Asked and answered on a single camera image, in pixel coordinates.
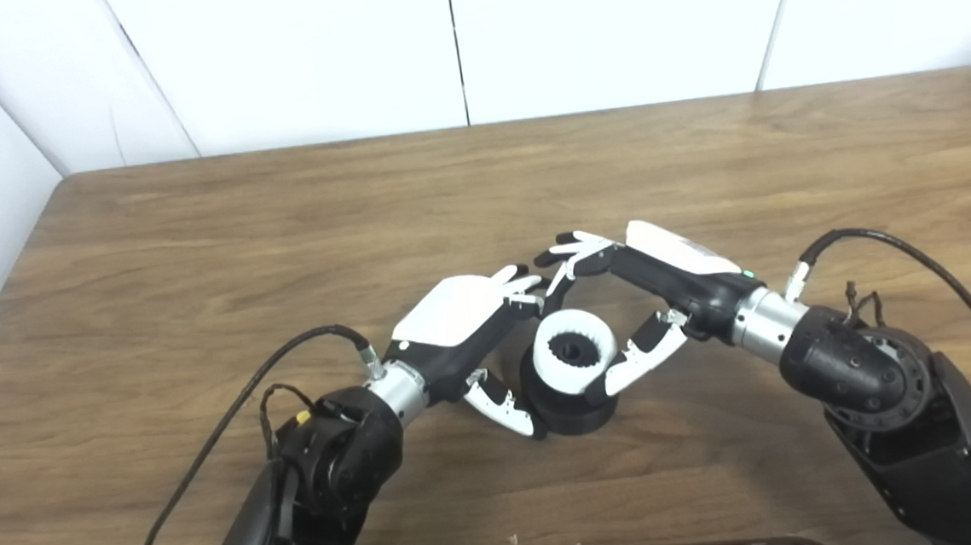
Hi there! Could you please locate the thin wire with yellow tag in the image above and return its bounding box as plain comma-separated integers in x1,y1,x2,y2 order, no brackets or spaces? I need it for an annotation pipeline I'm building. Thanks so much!
256,380,318,460

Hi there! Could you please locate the round black plastic part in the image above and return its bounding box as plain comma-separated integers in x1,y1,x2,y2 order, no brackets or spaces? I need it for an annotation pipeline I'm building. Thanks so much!
516,336,621,439

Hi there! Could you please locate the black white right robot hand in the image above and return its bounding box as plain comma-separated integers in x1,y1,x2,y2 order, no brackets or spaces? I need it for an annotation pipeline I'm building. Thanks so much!
531,212,775,403

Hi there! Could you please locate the thin black wire loop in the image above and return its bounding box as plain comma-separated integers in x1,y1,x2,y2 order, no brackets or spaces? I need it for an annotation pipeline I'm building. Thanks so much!
843,279,887,329

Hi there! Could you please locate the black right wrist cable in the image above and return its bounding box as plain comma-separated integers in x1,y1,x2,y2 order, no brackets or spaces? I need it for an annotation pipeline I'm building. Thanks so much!
777,220,971,483

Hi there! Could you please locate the white plastic ring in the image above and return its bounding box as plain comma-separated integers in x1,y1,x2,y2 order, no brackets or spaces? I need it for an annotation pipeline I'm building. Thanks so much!
531,306,623,400

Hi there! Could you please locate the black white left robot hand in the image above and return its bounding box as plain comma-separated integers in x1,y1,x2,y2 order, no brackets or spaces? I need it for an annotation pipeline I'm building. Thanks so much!
379,262,558,451

